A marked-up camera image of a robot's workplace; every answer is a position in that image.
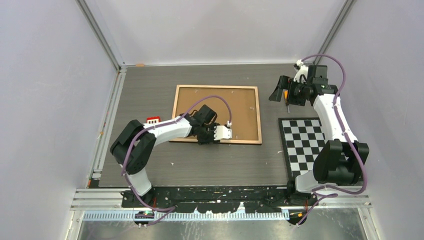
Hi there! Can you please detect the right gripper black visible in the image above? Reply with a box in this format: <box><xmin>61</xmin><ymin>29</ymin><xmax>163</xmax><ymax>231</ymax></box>
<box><xmin>269</xmin><ymin>75</ymin><xmax>311</xmax><ymax>107</ymax></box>

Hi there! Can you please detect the orange handled screwdriver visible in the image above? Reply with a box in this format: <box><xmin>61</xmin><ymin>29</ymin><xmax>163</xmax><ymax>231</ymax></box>
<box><xmin>283</xmin><ymin>89</ymin><xmax>290</xmax><ymax>114</ymax></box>

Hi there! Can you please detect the black picture frame with photo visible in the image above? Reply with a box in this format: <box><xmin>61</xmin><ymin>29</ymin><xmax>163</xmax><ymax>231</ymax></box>
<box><xmin>172</xmin><ymin>84</ymin><xmax>263</xmax><ymax>145</ymax></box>

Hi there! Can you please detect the black white checkerboard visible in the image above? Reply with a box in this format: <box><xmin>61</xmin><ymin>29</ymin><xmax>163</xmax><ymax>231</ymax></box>
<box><xmin>278</xmin><ymin>117</ymin><xmax>327</xmax><ymax>181</ymax></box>

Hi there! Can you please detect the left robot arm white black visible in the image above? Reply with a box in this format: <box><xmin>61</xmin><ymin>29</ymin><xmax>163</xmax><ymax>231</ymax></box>
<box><xmin>109</xmin><ymin>104</ymin><xmax>220</xmax><ymax>207</ymax></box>

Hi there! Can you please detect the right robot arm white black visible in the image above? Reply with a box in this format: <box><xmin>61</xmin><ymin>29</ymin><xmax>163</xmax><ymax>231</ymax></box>
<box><xmin>268</xmin><ymin>60</ymin><xmax>370</xmax><ymax>205</ymax></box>

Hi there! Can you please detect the red screw box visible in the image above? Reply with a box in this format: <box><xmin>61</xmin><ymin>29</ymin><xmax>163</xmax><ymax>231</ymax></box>
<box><xmin>146</xmin><ymin>116</ymin><xmax>161</xmax><ymax>125</ymax></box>

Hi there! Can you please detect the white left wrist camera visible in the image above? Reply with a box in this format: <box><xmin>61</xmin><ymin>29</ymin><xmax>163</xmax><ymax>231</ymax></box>
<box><xmin>213</xmin><ymin>124</ymin><xmax>233</xmax><ymax>141</ymax></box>

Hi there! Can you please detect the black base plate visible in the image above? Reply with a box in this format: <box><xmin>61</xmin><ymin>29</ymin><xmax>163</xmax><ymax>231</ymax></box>
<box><xmin>120</xmin><ymin>185</ymin><xmax>317</xmax><ymax>214</ymax></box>

